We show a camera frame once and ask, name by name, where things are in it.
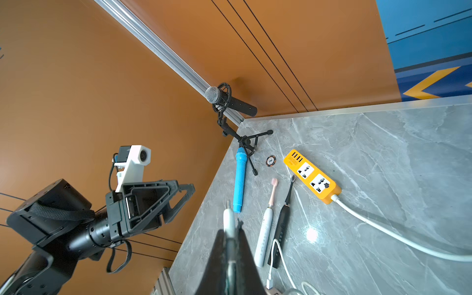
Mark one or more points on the pink usb charger block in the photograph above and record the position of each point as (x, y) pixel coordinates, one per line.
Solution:
(272, 291)

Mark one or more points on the white pink electric toothbrush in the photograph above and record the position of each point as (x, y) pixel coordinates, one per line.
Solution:
(264, 232)

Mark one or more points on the blue toy microphone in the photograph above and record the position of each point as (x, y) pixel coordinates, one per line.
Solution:
(241, 159)

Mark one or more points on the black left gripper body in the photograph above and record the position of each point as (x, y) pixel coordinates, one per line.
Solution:
(141, 207)

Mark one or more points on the yellow power strip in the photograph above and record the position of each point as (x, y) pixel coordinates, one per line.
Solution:
(317, 181)

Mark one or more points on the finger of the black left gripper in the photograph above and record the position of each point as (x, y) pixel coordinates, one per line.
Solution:
(171, 213)

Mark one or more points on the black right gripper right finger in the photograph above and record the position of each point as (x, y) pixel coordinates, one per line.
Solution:
(247, 279)

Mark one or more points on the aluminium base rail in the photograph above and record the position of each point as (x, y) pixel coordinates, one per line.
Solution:
(163, 285)

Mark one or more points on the small poker chip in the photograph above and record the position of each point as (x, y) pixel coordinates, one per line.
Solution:
(271, 161)

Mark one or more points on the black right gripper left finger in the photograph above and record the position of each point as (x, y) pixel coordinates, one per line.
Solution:
(214, 279)

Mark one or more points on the black electric toothbrush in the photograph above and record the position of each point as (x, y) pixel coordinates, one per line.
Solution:
(281, 228)

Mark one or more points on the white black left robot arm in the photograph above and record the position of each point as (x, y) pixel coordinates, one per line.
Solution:
(63, 229)

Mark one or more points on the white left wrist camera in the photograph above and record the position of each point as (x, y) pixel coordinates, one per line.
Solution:
(131, 162)

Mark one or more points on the aluminium corner post left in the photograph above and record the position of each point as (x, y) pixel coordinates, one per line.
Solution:
(121, 13)

